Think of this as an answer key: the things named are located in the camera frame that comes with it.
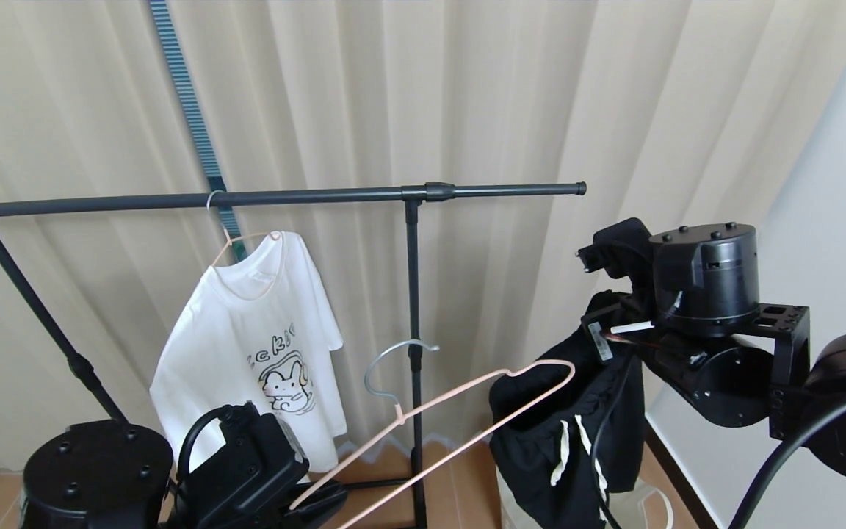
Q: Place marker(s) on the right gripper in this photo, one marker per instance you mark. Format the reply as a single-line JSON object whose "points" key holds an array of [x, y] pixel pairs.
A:
{"points": [[606, 323]]}

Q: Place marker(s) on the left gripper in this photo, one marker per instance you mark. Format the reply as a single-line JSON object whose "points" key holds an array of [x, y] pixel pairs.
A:
{"points": [[283, 510]]}

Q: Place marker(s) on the black garment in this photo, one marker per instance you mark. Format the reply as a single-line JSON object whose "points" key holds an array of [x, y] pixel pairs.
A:
{"points": [[533, 441]]}

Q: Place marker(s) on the pink clothes hanger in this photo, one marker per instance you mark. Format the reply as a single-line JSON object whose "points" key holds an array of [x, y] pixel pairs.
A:
{"points": [[452, 393], [226, 246]]}

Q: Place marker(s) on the white printed t-shirt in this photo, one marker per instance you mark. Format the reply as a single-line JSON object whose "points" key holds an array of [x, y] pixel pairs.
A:
{"points": [[247, 330]]}

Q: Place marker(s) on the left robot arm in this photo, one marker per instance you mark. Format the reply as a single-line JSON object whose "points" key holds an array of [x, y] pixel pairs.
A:
{"points": [[100, 470]]}

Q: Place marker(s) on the white laundry basket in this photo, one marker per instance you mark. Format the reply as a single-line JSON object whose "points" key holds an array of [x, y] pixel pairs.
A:
{"points": [[643, 507]]}

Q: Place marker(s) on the black clothes rack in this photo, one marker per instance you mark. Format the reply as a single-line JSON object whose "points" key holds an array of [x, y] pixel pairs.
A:
{"points": [[283, 197]]}

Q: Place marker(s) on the beige curtain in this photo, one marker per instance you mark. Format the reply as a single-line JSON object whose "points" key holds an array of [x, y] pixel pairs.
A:
{"points": [[540, 95], [63, 95]]}

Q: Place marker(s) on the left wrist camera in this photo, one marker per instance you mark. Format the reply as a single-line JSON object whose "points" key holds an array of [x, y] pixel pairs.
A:
{"points": [[254, 455]]}

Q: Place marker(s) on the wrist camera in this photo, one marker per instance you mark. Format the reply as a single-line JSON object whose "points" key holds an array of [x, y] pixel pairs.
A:
{"points": [[254, 455], [617, 246]]}

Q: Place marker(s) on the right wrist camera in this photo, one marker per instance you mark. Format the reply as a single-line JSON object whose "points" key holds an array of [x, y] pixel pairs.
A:
{"points": [[617, 246]]}

